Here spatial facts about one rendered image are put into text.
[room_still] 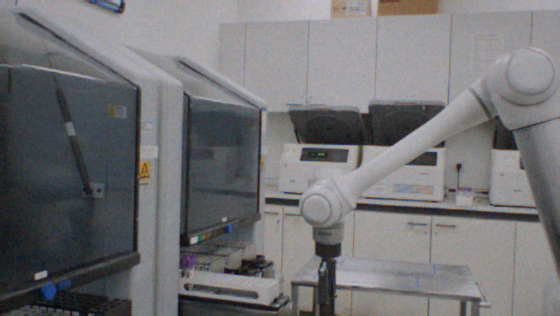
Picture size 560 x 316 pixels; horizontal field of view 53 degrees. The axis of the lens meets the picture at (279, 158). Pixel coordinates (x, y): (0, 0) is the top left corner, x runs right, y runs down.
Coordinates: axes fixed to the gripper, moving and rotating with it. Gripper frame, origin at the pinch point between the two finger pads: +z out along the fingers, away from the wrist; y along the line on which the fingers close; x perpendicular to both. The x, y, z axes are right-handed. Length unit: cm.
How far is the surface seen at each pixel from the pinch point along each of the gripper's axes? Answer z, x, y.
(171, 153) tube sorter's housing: -44, -42, 14
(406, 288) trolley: -1.9, 19.1, -29.0
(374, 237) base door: 16, -21, -229
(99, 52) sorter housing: -70, -52, 32
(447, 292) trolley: -1.7, 31.6, -29.5
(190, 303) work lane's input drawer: -0.7, -39.1, 6.7
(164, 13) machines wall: -130, -151, -172
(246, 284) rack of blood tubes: -6.8, -23.2, 2.9
